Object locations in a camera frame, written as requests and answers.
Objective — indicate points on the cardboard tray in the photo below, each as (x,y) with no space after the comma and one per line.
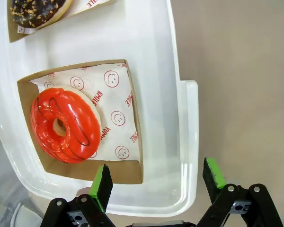
(13,35)
(123,172)

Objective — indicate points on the red glazed donut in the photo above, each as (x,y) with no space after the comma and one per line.
(85,132)

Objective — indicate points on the cardboard tray under nut donut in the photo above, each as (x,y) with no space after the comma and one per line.
(13,35)

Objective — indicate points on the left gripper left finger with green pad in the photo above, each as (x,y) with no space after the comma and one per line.
(101,189)

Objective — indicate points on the chocolate donut with nut crumbs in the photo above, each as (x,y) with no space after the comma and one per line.
(26,14)

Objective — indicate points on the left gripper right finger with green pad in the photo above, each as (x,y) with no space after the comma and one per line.
(214,175)

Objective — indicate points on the smiley paper under nut donut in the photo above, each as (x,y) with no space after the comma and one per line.
(90,4)

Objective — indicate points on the smiley paper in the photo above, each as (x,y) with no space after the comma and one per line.
(90,4)
(118,99)

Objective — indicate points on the white display case base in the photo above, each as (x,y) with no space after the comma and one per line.
(156,47)

